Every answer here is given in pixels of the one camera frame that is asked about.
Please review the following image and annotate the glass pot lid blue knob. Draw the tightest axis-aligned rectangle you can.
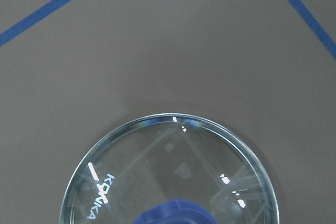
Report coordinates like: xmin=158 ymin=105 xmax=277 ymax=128
xmin=59 ymin=113 xmax=280 ymax=223

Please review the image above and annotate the blue tape strip crosswise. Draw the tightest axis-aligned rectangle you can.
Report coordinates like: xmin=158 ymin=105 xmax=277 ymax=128
xmin=1 ymin=0 xmax=72 ymax=47

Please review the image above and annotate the blue tape strip lengthwise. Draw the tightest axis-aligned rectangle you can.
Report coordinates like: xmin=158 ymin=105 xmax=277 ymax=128
xmin=287 ymin=0 xmax=335 ymax=59

